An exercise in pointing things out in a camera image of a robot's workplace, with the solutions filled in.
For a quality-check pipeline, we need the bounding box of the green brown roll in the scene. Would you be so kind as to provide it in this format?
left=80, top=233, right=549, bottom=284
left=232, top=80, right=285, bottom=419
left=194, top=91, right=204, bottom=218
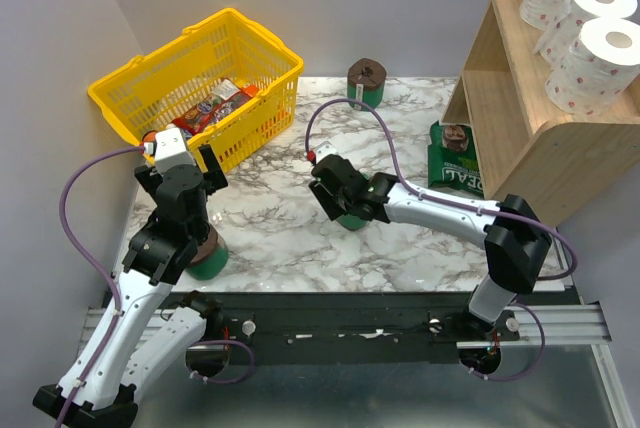
left=347, top=58, right=387, bottom=109
left=336, top=214, right=368, bottom=231

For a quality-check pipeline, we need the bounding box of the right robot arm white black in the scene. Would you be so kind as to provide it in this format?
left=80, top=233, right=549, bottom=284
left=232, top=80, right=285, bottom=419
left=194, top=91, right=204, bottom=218
left=309, top=154, right=551, bottom=340

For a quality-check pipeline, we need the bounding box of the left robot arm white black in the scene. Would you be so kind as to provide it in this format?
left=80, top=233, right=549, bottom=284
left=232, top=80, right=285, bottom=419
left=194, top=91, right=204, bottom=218
left=33, top=141, right=228, bottom=427

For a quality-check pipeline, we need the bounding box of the wooden two-tier shelf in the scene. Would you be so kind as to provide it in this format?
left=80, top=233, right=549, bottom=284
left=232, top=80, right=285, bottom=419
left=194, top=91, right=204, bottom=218
left=442, top=0, right=639, bottom=226

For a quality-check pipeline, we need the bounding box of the orange bottle in basket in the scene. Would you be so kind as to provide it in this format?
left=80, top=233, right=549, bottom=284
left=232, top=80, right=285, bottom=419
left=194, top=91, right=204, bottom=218
left=142, top=130, right=156, bottom=143

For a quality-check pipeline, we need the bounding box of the red snack bag in basket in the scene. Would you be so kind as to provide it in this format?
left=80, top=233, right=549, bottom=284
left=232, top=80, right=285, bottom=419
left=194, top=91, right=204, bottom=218
left=172, top=78, right=259, bottom=137

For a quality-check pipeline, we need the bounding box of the green snack bag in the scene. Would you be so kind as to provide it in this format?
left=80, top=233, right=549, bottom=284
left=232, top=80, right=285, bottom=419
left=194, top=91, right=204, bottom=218
left=427, top=122, right=484, bottom=198

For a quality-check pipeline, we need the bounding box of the yellow plastic shopping basket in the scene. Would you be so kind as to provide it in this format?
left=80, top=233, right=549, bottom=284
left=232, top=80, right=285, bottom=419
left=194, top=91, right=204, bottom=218
left=88, top=8, right=304, bottom=171

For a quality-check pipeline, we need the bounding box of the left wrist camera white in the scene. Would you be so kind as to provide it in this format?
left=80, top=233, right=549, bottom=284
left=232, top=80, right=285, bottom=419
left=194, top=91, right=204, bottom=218
left=142, top=127, right=196, bottom=175

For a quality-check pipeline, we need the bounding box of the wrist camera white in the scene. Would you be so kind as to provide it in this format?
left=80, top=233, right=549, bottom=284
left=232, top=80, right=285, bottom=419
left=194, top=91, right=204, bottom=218
left=142, top=127, right=196, bottom=175
left=307, top=141, right=339, bottom=165

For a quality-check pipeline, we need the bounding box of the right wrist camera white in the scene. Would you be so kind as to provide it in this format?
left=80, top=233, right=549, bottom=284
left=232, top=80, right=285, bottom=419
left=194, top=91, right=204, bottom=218
left=307, top=141, right=339, bottom=165

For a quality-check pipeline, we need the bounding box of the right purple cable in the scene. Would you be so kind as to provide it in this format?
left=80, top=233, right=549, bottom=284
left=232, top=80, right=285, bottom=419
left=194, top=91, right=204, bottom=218
left=304, top=98, right=579, bottom=282

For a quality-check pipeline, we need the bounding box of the purple cable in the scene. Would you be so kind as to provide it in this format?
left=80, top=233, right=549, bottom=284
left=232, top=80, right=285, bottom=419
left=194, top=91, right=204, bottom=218
left=52, top=145, right=149, bottom=428
left=304, top=98, right=579, bottom=282

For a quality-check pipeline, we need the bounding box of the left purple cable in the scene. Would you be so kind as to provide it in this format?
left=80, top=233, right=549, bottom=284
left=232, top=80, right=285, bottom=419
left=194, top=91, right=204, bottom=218
left=52, top=145, right=149, bottom=428

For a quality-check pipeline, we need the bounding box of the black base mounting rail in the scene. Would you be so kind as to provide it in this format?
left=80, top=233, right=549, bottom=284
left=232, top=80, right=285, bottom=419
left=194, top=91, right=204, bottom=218
left=164, top=290, right=566, bottom=367

